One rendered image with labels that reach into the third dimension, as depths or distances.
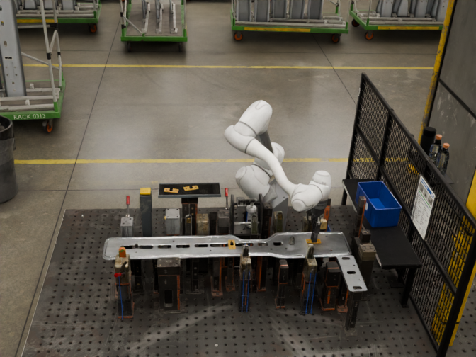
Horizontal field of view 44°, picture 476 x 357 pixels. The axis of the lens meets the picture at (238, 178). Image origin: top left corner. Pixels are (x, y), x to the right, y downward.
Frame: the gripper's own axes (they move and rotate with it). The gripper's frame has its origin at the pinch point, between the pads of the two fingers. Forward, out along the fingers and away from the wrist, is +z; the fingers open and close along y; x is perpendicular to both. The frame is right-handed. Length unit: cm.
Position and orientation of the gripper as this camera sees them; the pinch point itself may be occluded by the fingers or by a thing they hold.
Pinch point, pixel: (314, 236)
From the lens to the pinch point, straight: 334.5
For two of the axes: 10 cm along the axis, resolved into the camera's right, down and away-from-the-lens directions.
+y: 0.9, 5.1, -8.6
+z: -0.4, 8.6, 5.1
